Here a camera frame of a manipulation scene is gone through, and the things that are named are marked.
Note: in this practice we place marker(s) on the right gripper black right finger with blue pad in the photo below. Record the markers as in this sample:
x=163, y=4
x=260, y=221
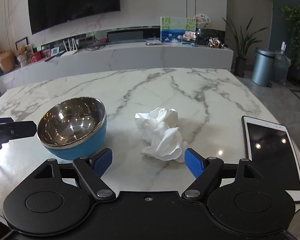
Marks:
x=207, y=173

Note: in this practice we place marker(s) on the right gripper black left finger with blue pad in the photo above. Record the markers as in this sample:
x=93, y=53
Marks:
x=90, y=172

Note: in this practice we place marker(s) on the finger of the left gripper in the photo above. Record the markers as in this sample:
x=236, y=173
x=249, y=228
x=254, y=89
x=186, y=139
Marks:
x=5, y=120
x=18, y=130

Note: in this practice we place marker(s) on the blue steel bowl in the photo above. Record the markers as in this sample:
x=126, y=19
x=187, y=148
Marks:
x=73, y=128

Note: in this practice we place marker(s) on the white cloth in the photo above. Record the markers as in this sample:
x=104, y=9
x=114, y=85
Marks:
x=159, y=129

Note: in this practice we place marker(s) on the brown ceramic vase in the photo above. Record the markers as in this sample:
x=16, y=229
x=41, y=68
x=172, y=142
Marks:
x=7, y=61

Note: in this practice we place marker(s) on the white tablet black screen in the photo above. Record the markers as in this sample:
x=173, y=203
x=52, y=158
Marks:
x=269, y=145

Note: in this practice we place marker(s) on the white wifi router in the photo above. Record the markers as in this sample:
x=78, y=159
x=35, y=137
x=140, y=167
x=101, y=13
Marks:
x=70, y=47

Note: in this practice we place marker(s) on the grey pedal trash bin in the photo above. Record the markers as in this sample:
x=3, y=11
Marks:
x=263, y=66

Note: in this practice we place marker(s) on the black white figurine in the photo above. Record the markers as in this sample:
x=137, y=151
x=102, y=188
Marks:
x=214, y=42

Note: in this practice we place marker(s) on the clear water jug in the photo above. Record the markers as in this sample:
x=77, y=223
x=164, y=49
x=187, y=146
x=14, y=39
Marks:
x=281, y=65

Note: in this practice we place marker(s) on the potted green plant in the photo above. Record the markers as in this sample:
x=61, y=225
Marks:
x=243, y=40

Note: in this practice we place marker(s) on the silver set-top box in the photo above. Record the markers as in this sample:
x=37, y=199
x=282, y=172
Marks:
x=153, y=42

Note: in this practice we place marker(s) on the lotus painting card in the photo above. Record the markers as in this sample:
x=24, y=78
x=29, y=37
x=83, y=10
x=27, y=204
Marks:
x=178, y=30

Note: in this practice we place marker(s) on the wall television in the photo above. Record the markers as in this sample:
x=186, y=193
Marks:
x=44, y=14

